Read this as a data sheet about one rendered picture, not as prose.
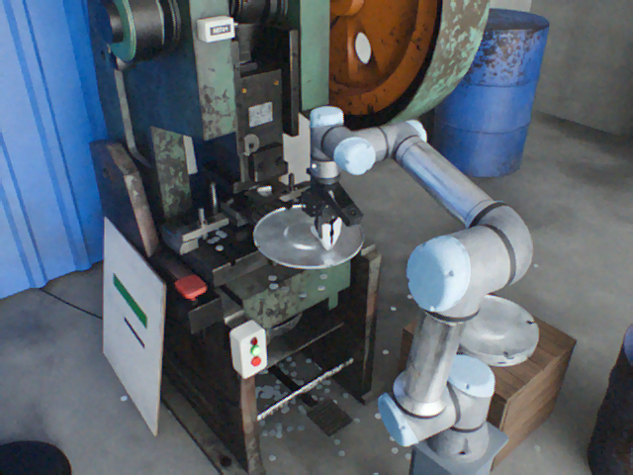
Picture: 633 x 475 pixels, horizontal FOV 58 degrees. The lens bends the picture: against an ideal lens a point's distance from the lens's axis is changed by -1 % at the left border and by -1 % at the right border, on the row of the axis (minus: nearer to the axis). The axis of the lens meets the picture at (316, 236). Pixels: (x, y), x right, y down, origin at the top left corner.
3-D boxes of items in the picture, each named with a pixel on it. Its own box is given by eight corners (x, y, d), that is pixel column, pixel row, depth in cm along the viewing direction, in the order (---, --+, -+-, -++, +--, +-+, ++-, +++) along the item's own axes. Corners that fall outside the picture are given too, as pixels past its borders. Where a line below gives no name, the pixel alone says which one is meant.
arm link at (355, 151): (392, 136, 121) (365, 119, 129) (345, 145, 116) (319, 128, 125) (390, 170, 125) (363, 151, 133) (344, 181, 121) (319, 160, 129)
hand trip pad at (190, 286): (212, 310, 143) (208, 285, 138) (190, 320, 139) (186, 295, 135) (197, 296, 147) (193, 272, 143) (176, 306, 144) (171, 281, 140)
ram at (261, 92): (295, 172, 161) (292, 65, 145) (250, 188, 152) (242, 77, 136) (258, 152, 172) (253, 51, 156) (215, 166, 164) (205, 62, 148)
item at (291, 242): (277, 280, 137) (277, 277, 137) (239, 219, 159) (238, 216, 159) (383, 253, 148) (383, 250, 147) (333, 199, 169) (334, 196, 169)
